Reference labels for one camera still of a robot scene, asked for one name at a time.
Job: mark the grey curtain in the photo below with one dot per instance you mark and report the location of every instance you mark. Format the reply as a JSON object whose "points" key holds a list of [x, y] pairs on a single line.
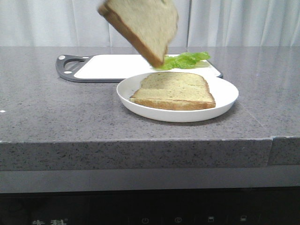
{"points": [[202, 23]]}

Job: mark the bread slice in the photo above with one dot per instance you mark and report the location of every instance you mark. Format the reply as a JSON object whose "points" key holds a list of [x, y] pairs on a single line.
{"points": [[148, 25], [174, 91]]}

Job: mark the green lettuce leaf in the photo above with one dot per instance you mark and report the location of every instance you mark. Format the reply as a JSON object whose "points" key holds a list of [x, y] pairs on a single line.
{"points": [[185, 60]]}

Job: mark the white grey cutting board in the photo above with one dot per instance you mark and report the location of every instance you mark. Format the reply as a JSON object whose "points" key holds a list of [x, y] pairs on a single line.
{"points": [[104, 68]]}

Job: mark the white round plate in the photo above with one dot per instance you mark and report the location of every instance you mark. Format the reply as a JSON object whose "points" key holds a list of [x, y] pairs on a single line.
{"points": [[224, 93]]}

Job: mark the black appliance under counter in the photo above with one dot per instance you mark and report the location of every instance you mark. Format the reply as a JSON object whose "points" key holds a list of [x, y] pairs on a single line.
{"points": [[233, 206]]}

